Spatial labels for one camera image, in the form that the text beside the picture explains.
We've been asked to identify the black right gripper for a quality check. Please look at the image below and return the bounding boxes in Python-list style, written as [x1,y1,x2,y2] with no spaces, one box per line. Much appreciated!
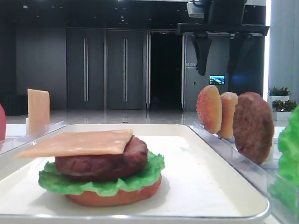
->
[176,23,270,76]

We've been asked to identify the sesame top bun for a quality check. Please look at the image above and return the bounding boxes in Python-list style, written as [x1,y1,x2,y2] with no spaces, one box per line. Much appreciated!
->
[196,85,222,133]

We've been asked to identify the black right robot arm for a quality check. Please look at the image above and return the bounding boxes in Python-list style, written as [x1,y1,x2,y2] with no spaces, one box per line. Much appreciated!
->
[177,0,269,76]

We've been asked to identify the upright brown meat patty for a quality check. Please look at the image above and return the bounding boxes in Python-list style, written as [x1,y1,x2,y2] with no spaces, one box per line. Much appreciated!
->
[233,92,274,164]

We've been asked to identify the brown meat patty on burger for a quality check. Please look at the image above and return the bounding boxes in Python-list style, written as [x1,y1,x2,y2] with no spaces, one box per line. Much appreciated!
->
[55,136,149,182]

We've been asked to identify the flat orange cheese slice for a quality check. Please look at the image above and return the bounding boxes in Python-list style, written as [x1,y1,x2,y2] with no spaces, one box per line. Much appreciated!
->
[16,129,133,158]

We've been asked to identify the loose green lettuce leaf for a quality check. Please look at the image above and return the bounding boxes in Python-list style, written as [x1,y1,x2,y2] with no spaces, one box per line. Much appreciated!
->
[269,108,299,213]

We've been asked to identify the upright orange cheese slice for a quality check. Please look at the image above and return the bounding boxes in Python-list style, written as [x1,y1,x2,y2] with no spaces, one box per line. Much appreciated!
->
[27,89,50,135]

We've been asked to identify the green lettuce on burger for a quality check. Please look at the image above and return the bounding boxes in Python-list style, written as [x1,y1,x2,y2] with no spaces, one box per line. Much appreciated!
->
[38,151,165,197]

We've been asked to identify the red tomato slice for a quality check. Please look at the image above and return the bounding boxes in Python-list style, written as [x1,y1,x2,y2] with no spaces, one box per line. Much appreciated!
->
[0,105,7,141]

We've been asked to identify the upright bun half right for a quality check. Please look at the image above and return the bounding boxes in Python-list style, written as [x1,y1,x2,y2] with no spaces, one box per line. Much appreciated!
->
[217,92,238,139]

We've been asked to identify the potted plants in planter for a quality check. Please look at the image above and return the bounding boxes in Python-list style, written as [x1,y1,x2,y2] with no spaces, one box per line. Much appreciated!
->
[268,86,298,121]

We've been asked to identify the dark double doors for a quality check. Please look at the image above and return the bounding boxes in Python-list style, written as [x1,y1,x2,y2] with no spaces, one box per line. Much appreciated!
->
[67,28,145,110]

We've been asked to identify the bun bottom under burger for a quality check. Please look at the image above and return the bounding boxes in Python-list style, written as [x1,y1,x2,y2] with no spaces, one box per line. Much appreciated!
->
[66,176,162,207]

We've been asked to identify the small wall screen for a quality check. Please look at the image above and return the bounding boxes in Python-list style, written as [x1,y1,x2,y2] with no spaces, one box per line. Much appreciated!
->
[209,76,225,85]

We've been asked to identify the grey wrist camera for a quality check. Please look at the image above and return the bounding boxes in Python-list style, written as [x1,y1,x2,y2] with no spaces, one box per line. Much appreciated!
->
[187,0,211,18]

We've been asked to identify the clear right long rail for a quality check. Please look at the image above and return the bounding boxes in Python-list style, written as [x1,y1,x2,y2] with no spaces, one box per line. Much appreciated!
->
[191,121,299,224]

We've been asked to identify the clear long rail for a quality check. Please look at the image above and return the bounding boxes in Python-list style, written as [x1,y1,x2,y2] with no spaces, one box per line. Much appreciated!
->
[191,121,299,224]
[0,121,66,155]

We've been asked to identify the clear left long rail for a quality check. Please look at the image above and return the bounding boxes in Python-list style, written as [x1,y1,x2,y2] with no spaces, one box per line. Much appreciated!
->
[0,121,66,155]

